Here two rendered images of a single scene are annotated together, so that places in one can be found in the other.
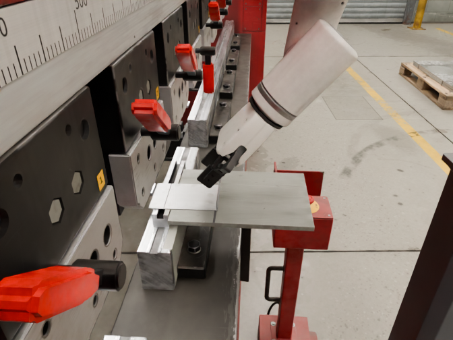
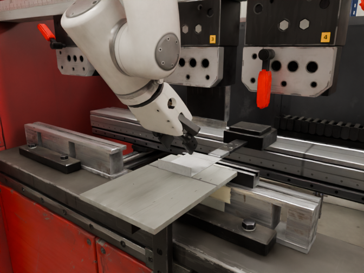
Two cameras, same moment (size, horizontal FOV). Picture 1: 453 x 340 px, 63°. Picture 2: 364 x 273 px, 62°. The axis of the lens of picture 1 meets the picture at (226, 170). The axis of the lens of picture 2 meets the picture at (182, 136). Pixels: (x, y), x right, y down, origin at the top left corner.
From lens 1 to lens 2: 1.05 m
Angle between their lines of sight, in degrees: 107
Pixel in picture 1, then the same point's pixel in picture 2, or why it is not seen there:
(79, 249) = (70, 49)
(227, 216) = (146, 169)
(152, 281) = not seen: hidden behind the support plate
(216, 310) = not seen: hidden behind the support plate
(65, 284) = (41, 28)
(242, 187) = (174, 185)
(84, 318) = (69, 66)
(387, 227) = not seen: outside the picture
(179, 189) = (202, 162)
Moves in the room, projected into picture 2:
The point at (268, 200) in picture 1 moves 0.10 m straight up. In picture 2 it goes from (140, 189) to (137, 137)
